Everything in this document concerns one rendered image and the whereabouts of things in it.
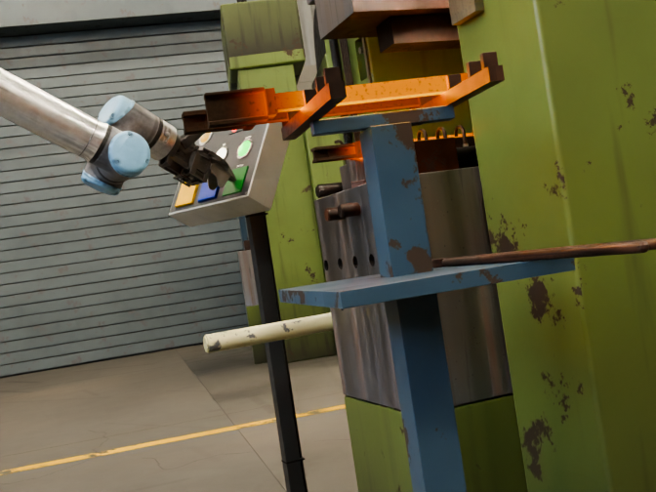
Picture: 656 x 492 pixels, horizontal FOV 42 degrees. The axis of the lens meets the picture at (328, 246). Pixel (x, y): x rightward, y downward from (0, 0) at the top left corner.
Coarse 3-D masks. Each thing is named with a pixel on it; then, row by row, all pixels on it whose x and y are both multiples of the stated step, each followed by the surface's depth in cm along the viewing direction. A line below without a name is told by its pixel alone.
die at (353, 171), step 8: (472, 136) 190; (456, 144) 183; (472, 144) 185; (352, 160) 187; (360, 160) 184; (472, 160) 184; (344, 168) 193; (352, 168) 188; (360, 168) 184; (344, 176) 193; (352, 176) 189; (360, 176) 185; (344, 184) 194
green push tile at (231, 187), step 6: (240, 168) 219; (246, 168) 218; (234, 174) 220; (240, 174) 218; (240, 180) 217; (228, 186) 219; (234, 186) 218; (240, 186) 216; (228, 192) 218; (234, 192) 217
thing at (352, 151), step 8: (440, 136) 189; (448, 136) 190; (336, 144) 180; (344, 144) 181; (352, 144) 182; (360, 144) 181; (312, 152) 180; (320, 152) 180; (328, 152) 180; (336, 152) 181; (344, 152) 182; (352, 152) 182; (360, 152) 181; (312, 160) 181; (320, 160) 179; (328, 160) 180; (336, 160) 182
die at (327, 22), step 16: (320, 0) 192; (336, 0) 184; (352, 0) 177; (368, 0) 178; (384, 0) 179; (400, 0) 181; (416, 0) 182; (432, 0) 183; (320, 16) 193; (336, 16) 185; (352, 16) 179; (368, 16) 181; (384, 16) 183; (320, 32) 195; (336, 32) 191; (352, 32) 193; (368, 32) 195
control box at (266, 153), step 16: (256, 128) 223; (272, 128) 221; (208, 144) 237; (224, 144) 231; (240, 144) 224; (256, 144) 220; (272, 144) 220; (240, 160) 222; (256, 160) 216; (272, 160) 220; (256, 176) 215; (272, 176) 219; (176, 192) 238; (240, 192) 215; (256, 192) 214; (272, 192) 218; (176, 208) 234; (192, 208) 228; (208, 208) 225; (224, 208) 223; (240, 208) 220; (256, 208) 218; (192, 224) 238
